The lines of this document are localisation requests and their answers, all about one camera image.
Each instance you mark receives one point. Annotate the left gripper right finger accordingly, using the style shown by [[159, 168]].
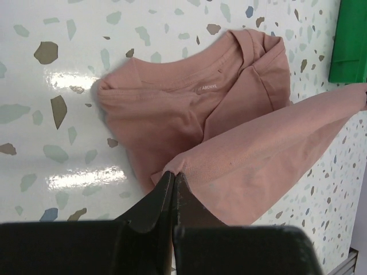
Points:
[[204, 245]]

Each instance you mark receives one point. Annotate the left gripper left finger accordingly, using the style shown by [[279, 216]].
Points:
[[136, 242]]

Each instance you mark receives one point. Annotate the pink printed t shirt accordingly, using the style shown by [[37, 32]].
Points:
[[225, 120]]

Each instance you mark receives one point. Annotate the green plastic bin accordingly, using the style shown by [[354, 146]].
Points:
[[348, 62]]

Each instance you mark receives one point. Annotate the aluminium frame rail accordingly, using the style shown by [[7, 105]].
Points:
[[350, 265]]

